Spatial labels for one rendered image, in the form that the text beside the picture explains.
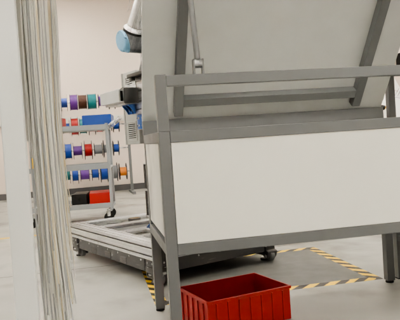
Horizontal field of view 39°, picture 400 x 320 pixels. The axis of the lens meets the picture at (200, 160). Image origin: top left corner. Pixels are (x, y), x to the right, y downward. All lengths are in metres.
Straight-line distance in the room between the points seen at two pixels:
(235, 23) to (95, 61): 7.33
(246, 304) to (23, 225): 1.60
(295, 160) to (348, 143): 0.22
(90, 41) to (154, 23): 7.37
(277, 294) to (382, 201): 0.57
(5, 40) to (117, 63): 8.85
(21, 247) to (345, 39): 2.04
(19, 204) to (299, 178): 1.44
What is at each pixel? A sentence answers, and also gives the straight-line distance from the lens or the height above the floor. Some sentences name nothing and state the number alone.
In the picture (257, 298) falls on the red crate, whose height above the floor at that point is 0.11.
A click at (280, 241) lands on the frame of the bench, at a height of 0.37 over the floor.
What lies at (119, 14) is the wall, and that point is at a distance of 9.81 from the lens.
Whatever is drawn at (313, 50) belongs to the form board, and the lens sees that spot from 2.58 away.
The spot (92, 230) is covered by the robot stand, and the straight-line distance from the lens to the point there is 3.74.
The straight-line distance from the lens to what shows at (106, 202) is 5.66.
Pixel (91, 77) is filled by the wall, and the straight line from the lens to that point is 9.59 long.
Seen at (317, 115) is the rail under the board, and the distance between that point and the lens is 2.75.
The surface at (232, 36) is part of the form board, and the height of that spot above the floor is 1.19.
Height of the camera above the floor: 0.76
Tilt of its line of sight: 2 degrees down
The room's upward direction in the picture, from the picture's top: 4 degrees counter-clockwise
